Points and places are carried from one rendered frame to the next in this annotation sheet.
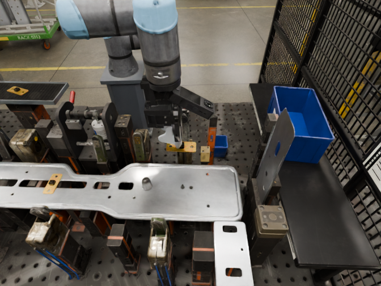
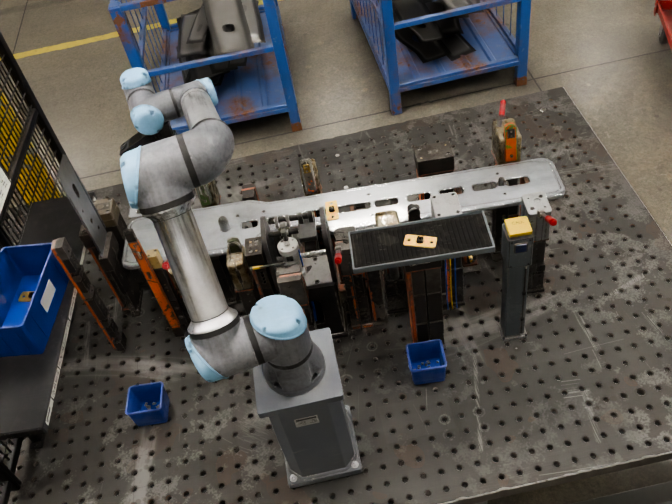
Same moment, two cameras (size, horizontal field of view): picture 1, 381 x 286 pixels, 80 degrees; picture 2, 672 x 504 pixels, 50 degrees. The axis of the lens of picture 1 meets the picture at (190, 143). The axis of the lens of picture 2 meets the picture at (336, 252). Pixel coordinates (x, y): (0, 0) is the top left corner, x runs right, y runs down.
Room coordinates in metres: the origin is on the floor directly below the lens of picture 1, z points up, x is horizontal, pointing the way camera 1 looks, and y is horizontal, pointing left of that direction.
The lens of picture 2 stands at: (2.11, 0.54, 2.56)
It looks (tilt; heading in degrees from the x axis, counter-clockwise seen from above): 47 degrees down; 182
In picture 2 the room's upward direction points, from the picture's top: 12 degrees counter-clockwise
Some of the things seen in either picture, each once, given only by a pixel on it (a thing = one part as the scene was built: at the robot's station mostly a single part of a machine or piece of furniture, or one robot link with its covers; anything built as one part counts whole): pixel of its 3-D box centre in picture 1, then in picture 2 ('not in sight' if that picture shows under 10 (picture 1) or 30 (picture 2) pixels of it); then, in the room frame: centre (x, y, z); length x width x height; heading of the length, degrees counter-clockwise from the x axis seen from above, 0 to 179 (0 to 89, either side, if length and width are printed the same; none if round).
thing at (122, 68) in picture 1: (122, 61); (291, 357); (1.09, 0.34, 1.15); 0.15 x 0.15 x 0.10
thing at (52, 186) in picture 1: (52, 183); (331, 209); (0.46, 0.49, 1.01); 0.08 x 0.04 x 0.01; 178
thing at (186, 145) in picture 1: (181, 145); not in sight; (0.44, 0.03, 1.22); 0.08 x 0.04 x 0.01; 88
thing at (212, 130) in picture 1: (209, 163); (156, 286); (0.60, -0.08, 0.95); 0.03 x 0.01 x 0.50; 88
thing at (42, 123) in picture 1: (63, 155); (373, 278); (0.68, 0.58, 0.90); 0.05 x 0.05 x 0.40; 88
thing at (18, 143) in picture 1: (43, 167); (393, 263); (0.62, 0.65, 0.89); 0.13 x 0.11 x 0.38; 178
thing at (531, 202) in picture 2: not in sight; (533, 245); (0.65, 1.08, 0.88); 0.11 x 0.10 x 0.36; 178
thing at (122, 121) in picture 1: (132, 155); (268, 292); (0.67, 0.26, 0.91); 0.07 x 0.05 x 0.42; 178
